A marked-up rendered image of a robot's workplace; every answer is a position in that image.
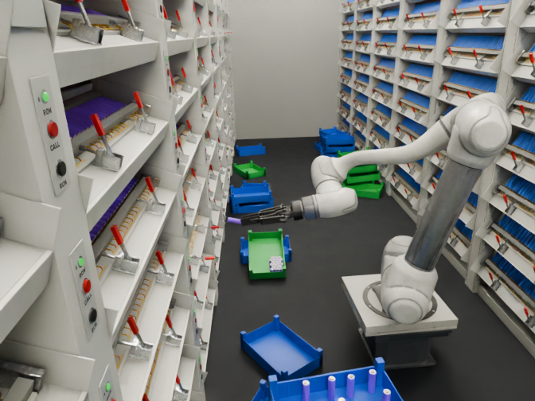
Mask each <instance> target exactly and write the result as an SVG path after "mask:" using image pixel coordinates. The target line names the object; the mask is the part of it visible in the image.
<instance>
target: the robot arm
mask: <svg viewBox="0 0 535 401"><path fill-rule="evenodd" d="M505 111H506V104H505V102H504V100H503V99H502V97H501V96H500V95H499V94H497V93H493V92H488V93H484V94H481V95H477V96H475V97H474V98H472V99H469V100H467V101H466V102H465V103H463V104H461V105H459V106H458V107H457V108H455V109H454V110H452V111H450V112H449V113H448V114H447V115H445V116H444V117H443V118H441V120H439V121H438V122H437V123H436V124H434V125H433V126H432V127H431V128H430V129H429V130H428V131H427V132H425V133H424V134H423V135H422V136H421V137H419V138H418V139H417V140H415V141H414V142H412V143H410V144H408V145H406V146H402V147H396V148H388V149H378V150H362V151H357V152H353V153H351V154H347V155H345V156H343V157H341V158H333V157H332V158H330V157H327V156H319V157H317V158H316V159H315V160H314V161H313V162H312V165H311V169H310V174H311V180H312V183H313V186H314V189H315V192H316V195H312V196H308V197H302V198H301V201H300V200H294V201H292V202H291V206H283V204H280V205H277V206H275V207H271V208H266V209H262V210H260V212H258V213H254V214H249V215H245V216H241V217H240V218H241V219H240V222H241V225H242V226H246V225H250V224H258V223H261V225H263V224H275V223H286V222H287V221H286V219H290V218H292V217H293V218H294V220H302V219H303V217H305V220H312V219H318V218H322V217H325V218H331V217H336V216H342V215H345V214H347V213H349V212H352V211H354V210H355V209H356V208H357V203H358V201H357V194H356V192H355V190H354V189H350V188H342V182H343V181H344V180H345V179H346V177H347V173H348V172H349V171H350V170H351V169H352V168H353V167H355V166H357V165H398V164H406V163H410V162H415V161H418V160H420V159H423V158H425V157H428V156H430V155H432V154H435V153H438V152H440V151H441V150H445V149H447V156H448V157H449V158H448V160H447V164H446V165H445V167H444V169H443V172H442V174H441V176H440V178H439V181H438V183H437V185H436V187H435V190H434V192H433V194H432V197H431V199H430V201H429V203H428V206H427V207H426V210H425V212H424V214H423V217H422V219H421V221H420V224H419V226H418V228H417V229H416V233H415V235H414V236H413V238H412V237H410V236H396V237H394V238H393V239H391V240H390V241H389V242H388V243H387V245H386V246H385V249H384V251H383V255H382V261H381V285H380V286H378V285H375V286H373V287H372V291H373V292H374V293H375V294H376V296H377V298H378V300H379V302H380V304H381V306H382V312H383V313H386V314H388V316H389V317H390V318H392V319H393V320H394V321H397V322H399V323H401V324H405V325H413V324H415V323H417V322H418V321H420V320H421V319H422V318H423V317H424V316H425V315H426V314H427V312H428V311H429V303H430V301H431V299H432V295H433V291H434V289H435V285H436V283H437V280H438V275H437V272H436V269H435V265H436V263H437V261H438V259H439V257H440V255H441V253H442V251H443V249H444V247H445V245H446V243H447V241H448V239H449V236H450V234H451V232H452V230H453V228H454V226H455V224H456V222H457V220H458V218H459V216H460V214H461V212H462V210H463V208H464V206H465V204H466V202H467V199H468V197H469V196H470V194H471V191H472V189H473V188H474V185H475V183H476V181H477V180H478V177H479V175H480V173H481V172H482V170H483V169H485V168H487V167H488V166H489V165H490V164H491V163H492V162H493V160H494V159H495V158H496V157H497V156H498V155H499V153H500V152H501V151H502V150H503V149H504V148H505V147H506V145H507V144H508V142H509V140H510V137H511V133H512V126H511V122H510V119H509V117H508V115H507V114H506V113H505Z"/></svg>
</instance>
